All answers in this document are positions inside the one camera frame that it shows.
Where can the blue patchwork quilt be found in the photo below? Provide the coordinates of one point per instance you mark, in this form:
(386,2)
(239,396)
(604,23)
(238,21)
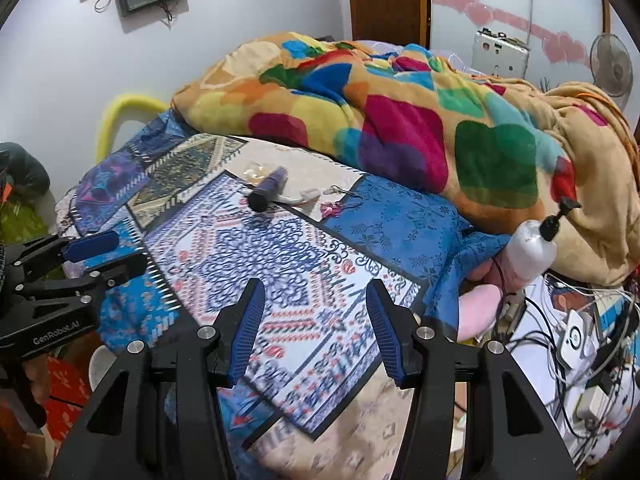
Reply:
(300,260)

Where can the colourful heart print blanket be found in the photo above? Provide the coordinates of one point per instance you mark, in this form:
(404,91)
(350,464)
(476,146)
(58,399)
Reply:
(400,110)

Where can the clear plastic wrapper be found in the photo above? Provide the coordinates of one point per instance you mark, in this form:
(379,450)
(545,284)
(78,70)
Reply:
(255,170)

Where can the small white cabinet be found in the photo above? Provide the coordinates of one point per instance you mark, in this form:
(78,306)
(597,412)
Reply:
(500,55)

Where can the brown wooden door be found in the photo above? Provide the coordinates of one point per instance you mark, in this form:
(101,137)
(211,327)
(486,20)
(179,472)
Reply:
(385,0)

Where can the white charger plug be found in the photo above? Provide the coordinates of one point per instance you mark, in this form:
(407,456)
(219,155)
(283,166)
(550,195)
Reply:
(576,338)

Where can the purple tube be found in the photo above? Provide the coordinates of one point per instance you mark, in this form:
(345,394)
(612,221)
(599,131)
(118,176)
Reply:
(267,190)

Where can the white plastic strip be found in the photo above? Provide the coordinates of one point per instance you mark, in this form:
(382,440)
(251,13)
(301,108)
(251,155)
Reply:
(300,197)

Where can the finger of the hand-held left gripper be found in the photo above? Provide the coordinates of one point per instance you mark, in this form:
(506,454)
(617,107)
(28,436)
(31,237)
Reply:
(120,269)
(92,246)

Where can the wooden wardrobe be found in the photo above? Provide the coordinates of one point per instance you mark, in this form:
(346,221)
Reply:
(428,5)

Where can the pink soft cloth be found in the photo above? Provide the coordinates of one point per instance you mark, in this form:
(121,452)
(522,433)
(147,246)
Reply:
(480,305)

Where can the yellow foam tube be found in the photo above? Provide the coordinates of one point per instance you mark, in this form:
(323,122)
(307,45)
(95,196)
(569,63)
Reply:
(107,125)

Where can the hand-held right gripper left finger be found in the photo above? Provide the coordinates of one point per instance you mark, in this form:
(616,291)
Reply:
(245,340)

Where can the white standing fan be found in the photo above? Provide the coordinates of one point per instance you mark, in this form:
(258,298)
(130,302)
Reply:
(610,67)

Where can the white pump bottle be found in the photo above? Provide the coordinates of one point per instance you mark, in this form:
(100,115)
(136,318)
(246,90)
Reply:
(530,252)

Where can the dark grey bag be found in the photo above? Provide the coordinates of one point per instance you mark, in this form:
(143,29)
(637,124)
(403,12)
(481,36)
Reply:
(25,167)

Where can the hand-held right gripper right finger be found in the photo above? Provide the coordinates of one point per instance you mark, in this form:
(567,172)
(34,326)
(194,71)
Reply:
(387,340)

